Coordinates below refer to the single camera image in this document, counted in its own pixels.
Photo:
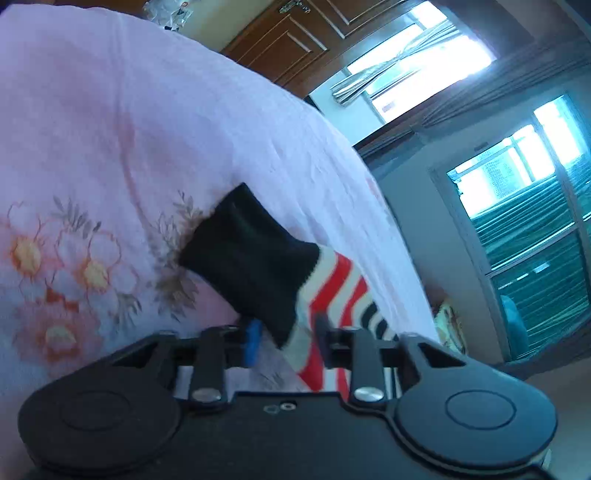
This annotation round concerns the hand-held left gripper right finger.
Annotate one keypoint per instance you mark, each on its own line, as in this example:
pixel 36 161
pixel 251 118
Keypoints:
pixel 323 330

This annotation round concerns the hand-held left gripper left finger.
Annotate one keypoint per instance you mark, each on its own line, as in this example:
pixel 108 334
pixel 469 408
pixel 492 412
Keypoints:
pixel 252 342

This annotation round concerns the striped knit sweater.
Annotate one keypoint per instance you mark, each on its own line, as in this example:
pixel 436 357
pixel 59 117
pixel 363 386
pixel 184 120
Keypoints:
pixel 249 249

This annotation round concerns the folded printed blanket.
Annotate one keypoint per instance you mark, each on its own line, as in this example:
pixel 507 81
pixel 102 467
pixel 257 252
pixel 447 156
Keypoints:
pixel 447 323

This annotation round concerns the large bedroom window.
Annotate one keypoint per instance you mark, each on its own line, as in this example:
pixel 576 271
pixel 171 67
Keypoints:
pixel 521 207

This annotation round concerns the pink floral bed sheet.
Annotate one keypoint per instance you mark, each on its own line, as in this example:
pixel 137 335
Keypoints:
pixel 138 115

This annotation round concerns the white sheer curtain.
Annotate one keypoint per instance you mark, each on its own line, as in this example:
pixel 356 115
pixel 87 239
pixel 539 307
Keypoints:
pixel 378 69

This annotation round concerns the grey curtain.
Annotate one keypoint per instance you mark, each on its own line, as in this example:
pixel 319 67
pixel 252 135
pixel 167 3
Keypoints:
pixel 485 101

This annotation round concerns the doorway window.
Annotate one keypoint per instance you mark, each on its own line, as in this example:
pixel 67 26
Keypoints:
pixel 434 69

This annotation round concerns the brown wooden door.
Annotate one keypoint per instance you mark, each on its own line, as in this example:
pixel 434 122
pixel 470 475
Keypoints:
pixel 295 41

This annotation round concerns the clear plastic bag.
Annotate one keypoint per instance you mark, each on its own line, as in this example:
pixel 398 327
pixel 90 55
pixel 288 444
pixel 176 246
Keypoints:
pixel 168 11

